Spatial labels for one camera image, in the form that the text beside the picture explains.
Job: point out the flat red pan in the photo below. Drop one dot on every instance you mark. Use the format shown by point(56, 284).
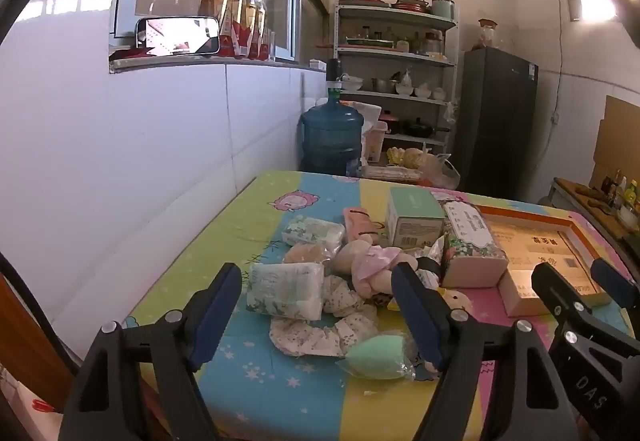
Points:
point(370, 1)

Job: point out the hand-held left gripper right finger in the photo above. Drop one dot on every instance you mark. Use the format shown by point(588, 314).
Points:
point(419, 318)

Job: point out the white sack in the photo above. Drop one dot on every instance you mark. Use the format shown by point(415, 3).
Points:
point(365, 113)

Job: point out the glass jar red lid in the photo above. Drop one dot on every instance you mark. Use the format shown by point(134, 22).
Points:
point(488, 36)

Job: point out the red cooking pot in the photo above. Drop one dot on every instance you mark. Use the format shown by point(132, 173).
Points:
point(389, 122)

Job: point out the white metal shelf rack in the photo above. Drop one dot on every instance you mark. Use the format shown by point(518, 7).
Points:
point(395, 18)

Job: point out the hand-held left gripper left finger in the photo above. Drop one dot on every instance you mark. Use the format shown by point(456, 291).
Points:
point(215, 316)

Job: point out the floral tissue pack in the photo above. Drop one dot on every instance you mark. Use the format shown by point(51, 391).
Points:
point(472, 246)

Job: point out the clear plastic container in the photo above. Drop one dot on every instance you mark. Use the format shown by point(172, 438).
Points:
point(376, 143)

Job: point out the small white bowl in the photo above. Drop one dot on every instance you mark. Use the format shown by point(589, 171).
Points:
point(422, 91)
point(438, 94)

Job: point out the plastic bag with cabbage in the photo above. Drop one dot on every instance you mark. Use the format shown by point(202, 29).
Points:
point(425, 166)

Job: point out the clear drinking glass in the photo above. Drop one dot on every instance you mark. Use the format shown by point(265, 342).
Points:
point(270, 46)

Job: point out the kitchen counter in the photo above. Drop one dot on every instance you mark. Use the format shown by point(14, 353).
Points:
point(575, 193)

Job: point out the cardboard sheet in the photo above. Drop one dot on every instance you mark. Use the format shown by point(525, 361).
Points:
point(620, 141)

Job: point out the dark sauce bottle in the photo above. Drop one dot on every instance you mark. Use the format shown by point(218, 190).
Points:
point(607, 186)

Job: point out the yellow green bottle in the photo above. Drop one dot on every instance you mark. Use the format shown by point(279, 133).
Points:
point(632, 195)

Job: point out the wooden board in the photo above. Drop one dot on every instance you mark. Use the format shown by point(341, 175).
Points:
point(25, 346)

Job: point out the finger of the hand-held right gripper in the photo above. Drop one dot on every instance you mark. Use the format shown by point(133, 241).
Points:
point(560, 291)
point(616, 283)

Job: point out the smartphone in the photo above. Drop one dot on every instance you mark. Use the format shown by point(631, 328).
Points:
point(177, 36)

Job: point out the black water pump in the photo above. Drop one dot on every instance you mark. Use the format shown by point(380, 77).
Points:
point(333, 78)

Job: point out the brown puff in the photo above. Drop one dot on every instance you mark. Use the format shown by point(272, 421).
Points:
point(307, 253)

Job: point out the green makeup sponge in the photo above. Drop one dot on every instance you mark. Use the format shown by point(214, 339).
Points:
point(377, 358)

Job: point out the blue water jug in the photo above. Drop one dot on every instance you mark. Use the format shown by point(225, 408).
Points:
point(330, 141)

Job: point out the plush doll pink dress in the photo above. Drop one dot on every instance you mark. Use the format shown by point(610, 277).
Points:
point(370, 266)

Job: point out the red cloth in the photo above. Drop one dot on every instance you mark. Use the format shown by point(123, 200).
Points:
point(125, 55)

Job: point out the green tray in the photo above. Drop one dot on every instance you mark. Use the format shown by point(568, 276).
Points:
point(370, 41)

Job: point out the black wok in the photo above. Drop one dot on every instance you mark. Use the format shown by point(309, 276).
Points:
point(420, 128)

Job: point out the dark grey fridge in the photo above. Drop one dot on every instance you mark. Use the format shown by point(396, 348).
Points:
point(495, 121)

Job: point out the large white bowl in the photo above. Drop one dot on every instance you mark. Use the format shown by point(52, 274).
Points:
point(354, 84)

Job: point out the green enamel canister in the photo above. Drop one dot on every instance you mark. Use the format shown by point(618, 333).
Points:
point(442, 7)

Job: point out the shiny packet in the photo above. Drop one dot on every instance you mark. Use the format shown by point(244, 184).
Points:
point(429, 248)

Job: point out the colourful printed blanket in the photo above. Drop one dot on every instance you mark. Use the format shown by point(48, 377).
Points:
point(280, 401)

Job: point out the red lidded pot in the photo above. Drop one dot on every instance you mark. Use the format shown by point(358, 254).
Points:
point(411, 3)

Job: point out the white red plastic bag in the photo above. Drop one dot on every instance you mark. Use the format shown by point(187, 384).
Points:
point(22, 408)

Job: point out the small beige plush toy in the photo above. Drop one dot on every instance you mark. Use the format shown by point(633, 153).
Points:
point(457, 301)

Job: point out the green cardboard box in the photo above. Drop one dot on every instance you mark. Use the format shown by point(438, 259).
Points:
point(412, 218)

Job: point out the flat wrapped food packet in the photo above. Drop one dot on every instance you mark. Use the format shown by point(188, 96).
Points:
point(390, 173)

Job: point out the small green patterned diaper pack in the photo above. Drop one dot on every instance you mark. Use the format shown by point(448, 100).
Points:
point(312, 231)

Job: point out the shallow orange cardboard box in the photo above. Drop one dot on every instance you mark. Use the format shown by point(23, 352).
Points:
point(530, 246)

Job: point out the pink packet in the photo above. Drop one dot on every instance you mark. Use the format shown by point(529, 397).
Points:
point(361, 223)

